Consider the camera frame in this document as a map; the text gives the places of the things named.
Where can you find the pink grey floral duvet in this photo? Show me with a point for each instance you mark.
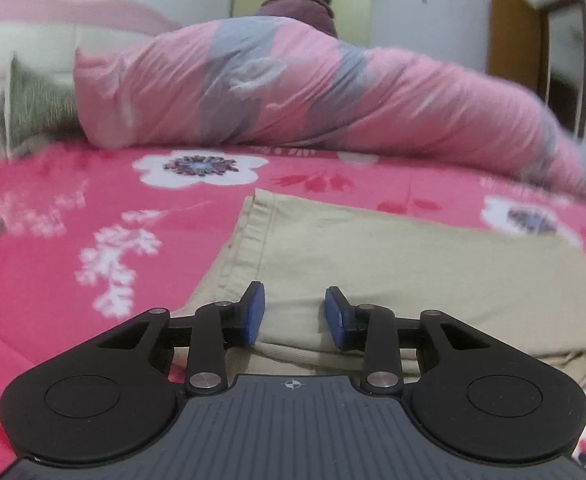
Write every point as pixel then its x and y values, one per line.
pixel 323 90

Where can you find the green floral pillow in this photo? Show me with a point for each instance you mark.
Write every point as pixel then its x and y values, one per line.
pixel 33 105

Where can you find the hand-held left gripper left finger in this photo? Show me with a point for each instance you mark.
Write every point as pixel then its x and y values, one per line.
pixel 255 315

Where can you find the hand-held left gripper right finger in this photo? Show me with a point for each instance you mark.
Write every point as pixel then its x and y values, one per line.
pixel 335 317

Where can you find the brown wooden door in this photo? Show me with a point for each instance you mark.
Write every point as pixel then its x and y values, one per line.
pixel 515 35

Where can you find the pale green wardrobe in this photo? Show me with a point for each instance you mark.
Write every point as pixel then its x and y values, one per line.
pixel 353 5

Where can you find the beige pants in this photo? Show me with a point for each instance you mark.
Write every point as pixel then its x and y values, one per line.
pixel 373 260

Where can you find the pink floral blanket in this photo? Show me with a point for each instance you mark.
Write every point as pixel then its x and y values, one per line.
pixel 98 200

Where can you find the dark wooden door frame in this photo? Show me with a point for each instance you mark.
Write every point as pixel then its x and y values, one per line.
pixel 585 60

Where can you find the pink white bed headboard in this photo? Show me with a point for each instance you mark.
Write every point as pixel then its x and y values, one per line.
pixel 48 45

